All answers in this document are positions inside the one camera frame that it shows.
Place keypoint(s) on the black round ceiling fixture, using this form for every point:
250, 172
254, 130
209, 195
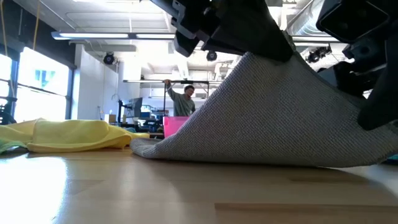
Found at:
211, 56
109, 58

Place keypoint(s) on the silver ventilation duct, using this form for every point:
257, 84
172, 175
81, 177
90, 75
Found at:
306, 21

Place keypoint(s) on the grey microfiber towel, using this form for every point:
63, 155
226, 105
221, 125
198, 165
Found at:
264, 118

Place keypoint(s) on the person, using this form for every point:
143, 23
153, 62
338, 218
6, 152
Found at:
182, 104

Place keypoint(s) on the black ceiling camera rig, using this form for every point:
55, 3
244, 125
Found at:
317, 54

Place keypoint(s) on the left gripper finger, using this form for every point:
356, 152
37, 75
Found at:
255, 34

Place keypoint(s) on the yellow microfiber towel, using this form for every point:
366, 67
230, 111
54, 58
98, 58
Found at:
71, 133

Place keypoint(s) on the small cardboard box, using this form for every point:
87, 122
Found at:
109, 118

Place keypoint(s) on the large bright window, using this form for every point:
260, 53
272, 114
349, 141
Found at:
42, 87

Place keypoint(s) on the long ceiling light bar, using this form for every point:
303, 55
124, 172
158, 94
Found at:
323, 39
113, 35

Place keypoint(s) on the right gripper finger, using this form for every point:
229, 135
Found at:
381, 93
342, 77

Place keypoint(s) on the pink plastic bin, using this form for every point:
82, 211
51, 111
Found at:
174, 126

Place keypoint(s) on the computer monitor on arm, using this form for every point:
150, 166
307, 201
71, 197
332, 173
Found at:
136, 105

